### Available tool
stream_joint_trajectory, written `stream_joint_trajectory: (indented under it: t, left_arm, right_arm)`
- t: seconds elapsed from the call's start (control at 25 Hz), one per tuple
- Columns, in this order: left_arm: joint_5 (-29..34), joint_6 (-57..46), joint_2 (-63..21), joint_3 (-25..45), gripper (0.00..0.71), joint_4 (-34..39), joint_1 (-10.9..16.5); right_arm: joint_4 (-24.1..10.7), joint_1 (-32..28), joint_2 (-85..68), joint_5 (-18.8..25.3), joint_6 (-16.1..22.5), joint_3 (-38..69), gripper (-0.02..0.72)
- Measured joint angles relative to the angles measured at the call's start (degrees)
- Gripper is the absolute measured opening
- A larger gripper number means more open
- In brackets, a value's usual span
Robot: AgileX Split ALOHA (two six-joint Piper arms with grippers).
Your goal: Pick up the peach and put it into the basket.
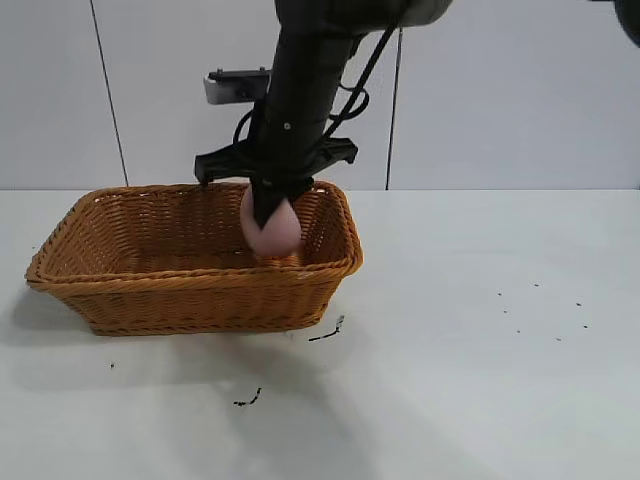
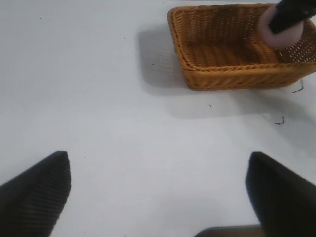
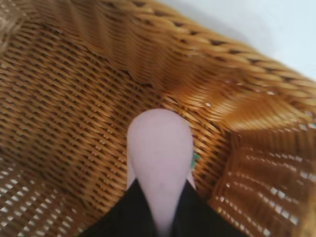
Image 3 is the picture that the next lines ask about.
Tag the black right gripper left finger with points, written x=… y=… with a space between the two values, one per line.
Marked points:
x=123 y=214

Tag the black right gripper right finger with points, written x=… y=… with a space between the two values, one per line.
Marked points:
x=197 y=217

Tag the pale pink peach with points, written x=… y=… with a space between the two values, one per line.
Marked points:
x=160 y=158

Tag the brown wicker basket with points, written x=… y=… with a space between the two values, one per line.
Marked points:
x=74 y=111

